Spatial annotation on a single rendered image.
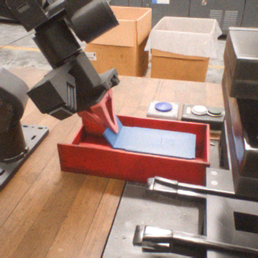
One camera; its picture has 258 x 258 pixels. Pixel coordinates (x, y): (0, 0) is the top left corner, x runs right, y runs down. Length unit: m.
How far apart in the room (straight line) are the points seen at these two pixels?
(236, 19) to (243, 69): 4.58
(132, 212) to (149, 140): 0.13
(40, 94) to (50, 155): 0.20
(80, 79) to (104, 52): 2.19
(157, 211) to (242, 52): 0.31
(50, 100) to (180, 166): 0.22
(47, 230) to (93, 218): 0.07
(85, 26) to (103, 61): 2.23
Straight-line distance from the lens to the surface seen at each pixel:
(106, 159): 0.48
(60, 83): 0.40
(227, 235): 0.34
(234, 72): 0.20
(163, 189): 0.37
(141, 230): 0.33
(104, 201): 0.47
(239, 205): 0.37
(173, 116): 0.63
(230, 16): 4.76
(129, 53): 2.57
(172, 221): 0.45
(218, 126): 0.64
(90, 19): 0.45
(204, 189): 0.37
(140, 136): 0.52
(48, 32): 0.46
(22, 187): 0.52
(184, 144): 0.51
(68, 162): 0.52
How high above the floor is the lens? 1.24
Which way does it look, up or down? 32 degrees down
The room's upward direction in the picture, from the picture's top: straight up
